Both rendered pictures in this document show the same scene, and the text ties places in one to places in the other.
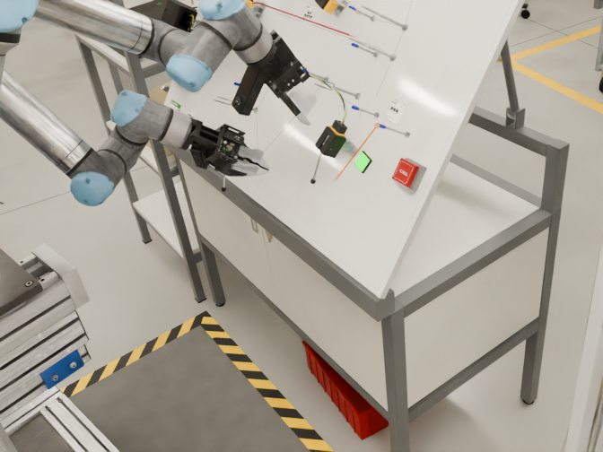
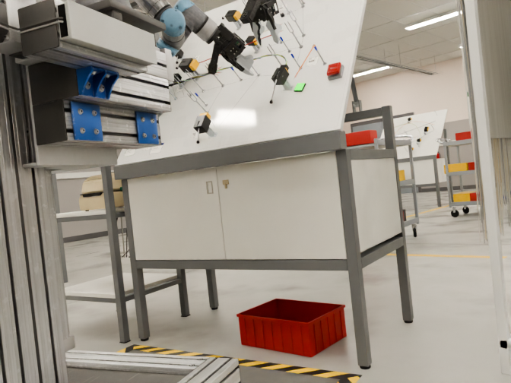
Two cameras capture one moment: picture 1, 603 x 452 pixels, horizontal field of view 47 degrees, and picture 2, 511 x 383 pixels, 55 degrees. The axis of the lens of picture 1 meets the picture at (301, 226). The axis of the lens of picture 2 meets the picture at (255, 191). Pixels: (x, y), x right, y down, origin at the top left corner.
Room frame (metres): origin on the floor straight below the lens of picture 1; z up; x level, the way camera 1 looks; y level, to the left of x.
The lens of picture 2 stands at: (-0.25, 0.91, 0.71)
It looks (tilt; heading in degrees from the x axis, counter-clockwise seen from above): 1 degrees down; 333
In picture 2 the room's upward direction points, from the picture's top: 6 degrees counter-clockwise
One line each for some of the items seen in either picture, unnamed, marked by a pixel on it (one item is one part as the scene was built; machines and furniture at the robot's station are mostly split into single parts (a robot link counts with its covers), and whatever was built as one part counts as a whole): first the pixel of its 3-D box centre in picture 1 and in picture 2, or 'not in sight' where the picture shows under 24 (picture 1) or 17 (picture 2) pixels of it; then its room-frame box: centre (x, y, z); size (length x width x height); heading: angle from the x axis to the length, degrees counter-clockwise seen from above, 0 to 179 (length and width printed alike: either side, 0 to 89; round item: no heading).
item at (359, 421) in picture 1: (365, 371); (292, 324); (1.61, -0.15, 0.07); 0.39 x 0.29 x 0.14; 22
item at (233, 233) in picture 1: (226, 221); (174, 216); (1.90, 0.25, 0.60); 0.55 x 0.02 x 0.39; 30
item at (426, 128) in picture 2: not in sight; (411, 160); (6.21, -5.51, 0.83); 1.18 x 0.72 x 1.65; 20
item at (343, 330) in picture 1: (321, 305); (277, 209); (1.42, -0.02, 0.60); 0.55 x 0.03 x 0.39; 30
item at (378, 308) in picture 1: (252, 201); (213, 159); (1.65, 0.13, 0.83); 1.18 x 0.06 x 0.06; 30
